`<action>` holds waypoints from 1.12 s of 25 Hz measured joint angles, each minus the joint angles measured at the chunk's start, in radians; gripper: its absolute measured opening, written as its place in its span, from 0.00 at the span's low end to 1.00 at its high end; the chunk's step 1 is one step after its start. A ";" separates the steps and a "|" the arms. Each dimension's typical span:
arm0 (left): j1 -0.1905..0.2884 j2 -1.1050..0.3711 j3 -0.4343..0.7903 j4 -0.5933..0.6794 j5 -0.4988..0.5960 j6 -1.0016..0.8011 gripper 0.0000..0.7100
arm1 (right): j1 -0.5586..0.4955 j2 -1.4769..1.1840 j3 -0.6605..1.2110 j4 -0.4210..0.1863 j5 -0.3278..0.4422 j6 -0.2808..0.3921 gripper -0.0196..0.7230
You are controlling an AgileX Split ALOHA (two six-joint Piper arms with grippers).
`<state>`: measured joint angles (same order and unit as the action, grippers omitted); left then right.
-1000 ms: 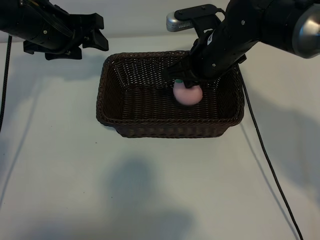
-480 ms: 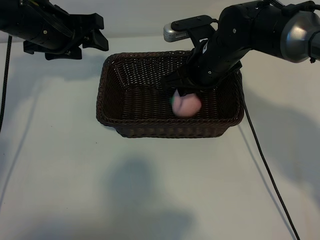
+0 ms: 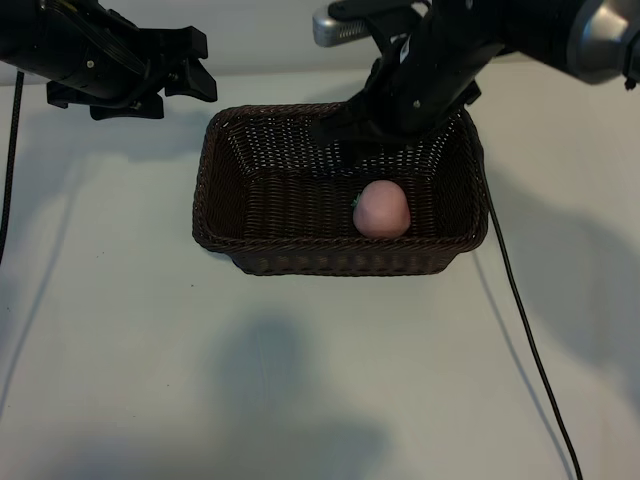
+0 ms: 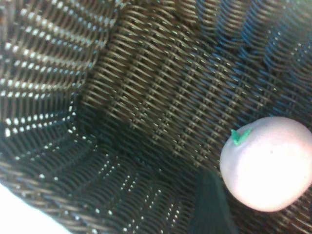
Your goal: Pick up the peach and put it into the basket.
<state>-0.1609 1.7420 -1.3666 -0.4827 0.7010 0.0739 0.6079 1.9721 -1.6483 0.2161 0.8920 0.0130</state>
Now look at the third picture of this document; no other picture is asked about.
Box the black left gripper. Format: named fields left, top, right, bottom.
left=27, top=4, right=218, bottom=122

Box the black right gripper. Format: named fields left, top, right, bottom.
left=312, top=0, right=507, bottom=172

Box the pink peach with green leaf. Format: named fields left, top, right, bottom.
left=349, top=179, right=412, bottom=239

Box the dark brown woven wicker basket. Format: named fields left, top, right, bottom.
left=191, top=100, right=490, bottom=278

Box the ribbed flat black cable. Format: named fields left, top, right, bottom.
left=39, top=0, right=149, bottom=74

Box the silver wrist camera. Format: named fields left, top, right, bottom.
left=312, top=0, right=401, bottom=49

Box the braided black cable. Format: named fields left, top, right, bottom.
left=0, top=69, right=25, bottom=266

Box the thin smooth black cable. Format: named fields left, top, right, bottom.
left=459, top=107, right=586, bottom=480

